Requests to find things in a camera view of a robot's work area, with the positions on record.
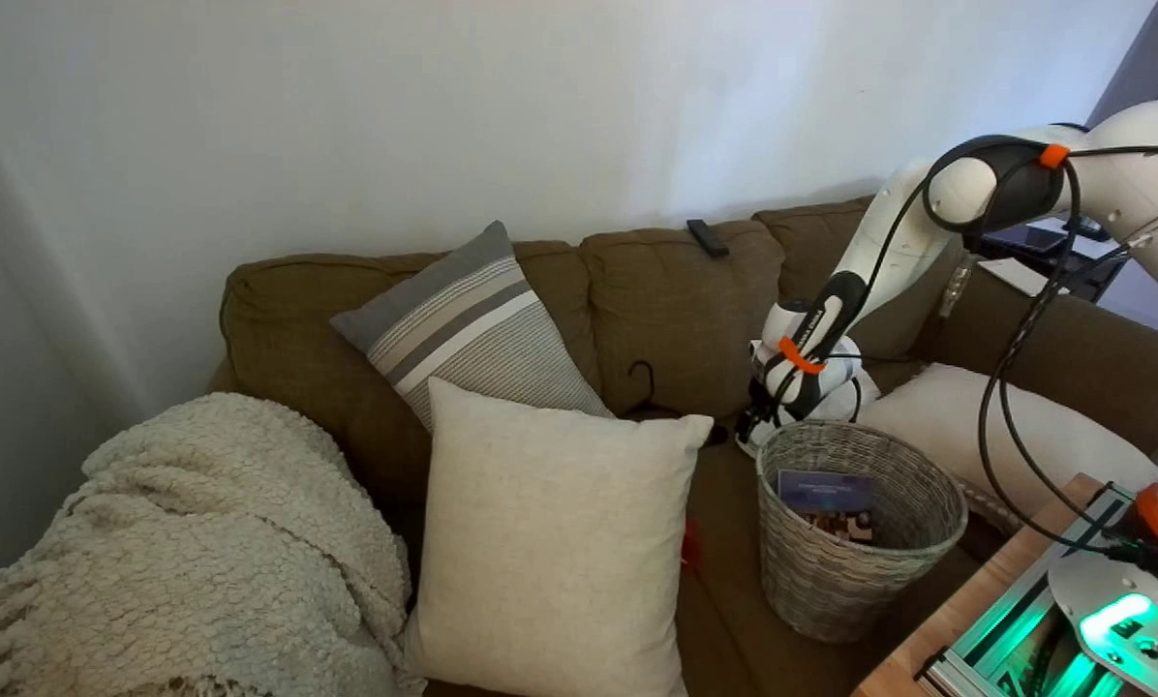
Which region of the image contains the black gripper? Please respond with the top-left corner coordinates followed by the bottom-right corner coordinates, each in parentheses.
top-left (732, 374), bottom-right (808, 448)

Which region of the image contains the white towel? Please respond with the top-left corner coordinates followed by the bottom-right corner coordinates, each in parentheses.
top-left (739, 407), bottom-right (801, 456)

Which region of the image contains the brown fabric sofa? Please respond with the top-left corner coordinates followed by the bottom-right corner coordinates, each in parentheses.
top-left (210, 188), bottom-right (1158, 697)

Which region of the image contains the blue book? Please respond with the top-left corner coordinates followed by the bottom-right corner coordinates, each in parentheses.
top-left (770, 469), bottom-right (887, 550)

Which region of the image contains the black hook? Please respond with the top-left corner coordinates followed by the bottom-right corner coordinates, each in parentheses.
top-left (623, 357), bottom-right (685, 419)

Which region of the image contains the red object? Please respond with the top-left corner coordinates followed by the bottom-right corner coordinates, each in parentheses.
top-left (676, 514), bottom-right (706, 576)

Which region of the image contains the black remote control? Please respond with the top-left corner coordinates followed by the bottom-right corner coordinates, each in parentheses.
top-left (681, 216), bottom-right (732, 259)

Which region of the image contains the white fringed pillow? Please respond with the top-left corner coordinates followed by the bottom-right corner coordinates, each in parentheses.
top-left (861, 362), bottom-right (1158, 535)

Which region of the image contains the grey woven basket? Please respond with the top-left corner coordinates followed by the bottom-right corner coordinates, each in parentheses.
top-left (752, 419), bottom-right (973, 647)

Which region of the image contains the plain cream pillow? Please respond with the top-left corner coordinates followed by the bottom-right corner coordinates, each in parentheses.
top-left (397, 377), bottom-right (721, 697)

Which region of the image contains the wooden table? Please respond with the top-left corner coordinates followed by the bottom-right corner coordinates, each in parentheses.
top-left (848, 474), bottom-right (1111, 697)

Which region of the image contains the dark side table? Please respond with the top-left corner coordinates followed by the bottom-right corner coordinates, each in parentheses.
top-left (959, 216), bottom-right (1133, 312)

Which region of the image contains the grey striped pillow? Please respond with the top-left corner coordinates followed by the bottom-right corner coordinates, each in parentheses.
top-left (328, 216), bottom-right (612, 434)

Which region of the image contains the cream knitted blanket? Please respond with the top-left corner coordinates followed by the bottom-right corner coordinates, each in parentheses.
top-left (0, 393), bottom-right (415, 697)

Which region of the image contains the aluminium frame with green light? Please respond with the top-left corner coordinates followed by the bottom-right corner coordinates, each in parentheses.
top-left (923, 483), bottom-right (1158, 697)

